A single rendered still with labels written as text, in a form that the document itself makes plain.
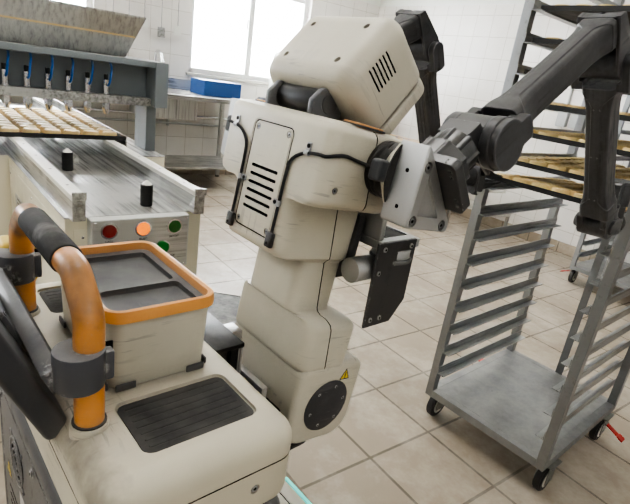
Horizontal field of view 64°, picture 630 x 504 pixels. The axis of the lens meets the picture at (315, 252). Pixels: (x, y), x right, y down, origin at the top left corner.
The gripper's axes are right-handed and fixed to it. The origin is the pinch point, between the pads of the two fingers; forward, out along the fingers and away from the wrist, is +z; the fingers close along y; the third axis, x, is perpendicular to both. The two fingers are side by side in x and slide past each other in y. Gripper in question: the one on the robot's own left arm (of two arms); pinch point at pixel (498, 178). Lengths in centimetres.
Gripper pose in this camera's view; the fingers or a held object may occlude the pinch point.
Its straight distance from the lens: 168.5
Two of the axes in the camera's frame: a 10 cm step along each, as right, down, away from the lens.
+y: 1.2, -9.3, -3.4
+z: 9.8, 0.5, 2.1
